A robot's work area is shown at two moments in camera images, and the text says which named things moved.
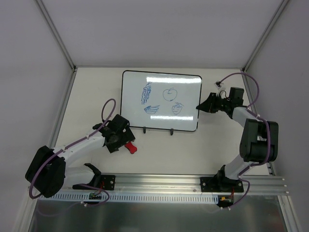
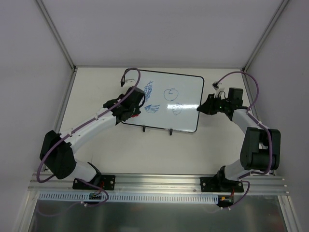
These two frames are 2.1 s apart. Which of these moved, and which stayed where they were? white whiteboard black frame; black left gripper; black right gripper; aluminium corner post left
Moved: black left gripper
Stayed: white whiteboard black frame; aluminium corner post left; black right gripper
